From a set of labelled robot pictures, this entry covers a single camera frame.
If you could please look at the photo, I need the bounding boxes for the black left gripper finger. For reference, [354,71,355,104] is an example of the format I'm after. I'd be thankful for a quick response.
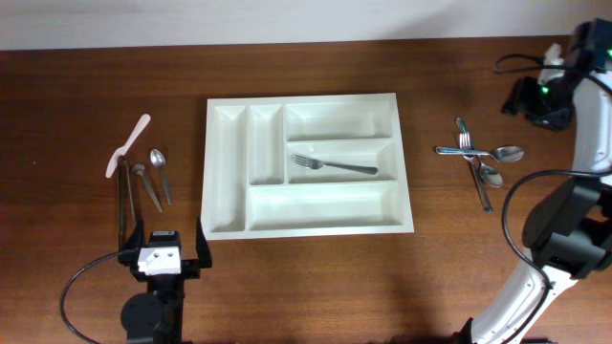
[118,220,144,265]
[183,218,212,278]

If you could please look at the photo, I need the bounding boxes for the white plastic cutlery tray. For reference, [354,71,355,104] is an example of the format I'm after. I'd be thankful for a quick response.
[199,94,414,240]

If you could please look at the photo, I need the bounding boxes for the small metal teaspoon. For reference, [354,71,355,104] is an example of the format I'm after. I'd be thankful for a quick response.
[149,149,172,204]

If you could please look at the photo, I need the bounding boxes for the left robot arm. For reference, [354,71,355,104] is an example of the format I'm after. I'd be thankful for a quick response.
[118,221,212,343]

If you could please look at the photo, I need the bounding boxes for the large metal spoon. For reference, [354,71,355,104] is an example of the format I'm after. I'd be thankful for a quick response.
[455,118,504,187]
[435,145,524,162]

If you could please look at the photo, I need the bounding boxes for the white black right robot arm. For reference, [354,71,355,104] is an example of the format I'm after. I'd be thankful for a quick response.
[451,18,611,344]

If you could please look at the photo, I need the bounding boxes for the metal fork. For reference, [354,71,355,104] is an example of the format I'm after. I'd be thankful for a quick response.
[291,154,379,175]
[459,132,493,213]

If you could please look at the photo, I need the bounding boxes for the small bent metal spoon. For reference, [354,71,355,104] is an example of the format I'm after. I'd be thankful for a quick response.
[132,163,163,213]

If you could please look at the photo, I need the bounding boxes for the metal tongs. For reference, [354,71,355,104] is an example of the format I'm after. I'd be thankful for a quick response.
[117,156,141,250]

